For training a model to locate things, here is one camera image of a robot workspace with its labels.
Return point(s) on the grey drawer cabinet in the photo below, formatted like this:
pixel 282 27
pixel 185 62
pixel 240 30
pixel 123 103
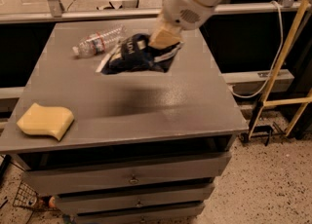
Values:
pixel 143 146

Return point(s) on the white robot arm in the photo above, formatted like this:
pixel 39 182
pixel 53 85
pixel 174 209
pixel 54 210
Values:
pixel 178 15

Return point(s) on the yellow sponge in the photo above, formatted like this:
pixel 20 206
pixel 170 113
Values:
pixel 46 120

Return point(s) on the clear plastic water bottle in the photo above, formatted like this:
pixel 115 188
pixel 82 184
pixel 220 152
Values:
pixel 100 42

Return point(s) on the grey metal railing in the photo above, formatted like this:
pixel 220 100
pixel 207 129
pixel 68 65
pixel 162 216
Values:
pixel 97 7

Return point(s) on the blue chip bag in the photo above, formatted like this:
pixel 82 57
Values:
pixel 134 54

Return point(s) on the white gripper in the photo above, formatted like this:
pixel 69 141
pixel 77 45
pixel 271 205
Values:
pixel 181 10

